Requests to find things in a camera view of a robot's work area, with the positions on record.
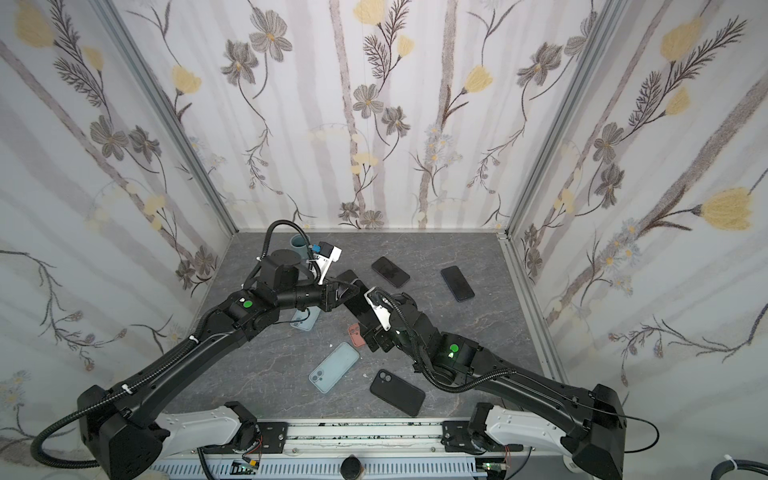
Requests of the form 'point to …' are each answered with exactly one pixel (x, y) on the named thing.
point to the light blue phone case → (328, 373)
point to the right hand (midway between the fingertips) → (370, 306)
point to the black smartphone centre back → (390, 272)
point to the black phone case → (397, 392)
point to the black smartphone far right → (457, 283)
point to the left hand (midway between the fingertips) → (354, 283)
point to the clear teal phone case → (308, 324)
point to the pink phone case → (358, 340)
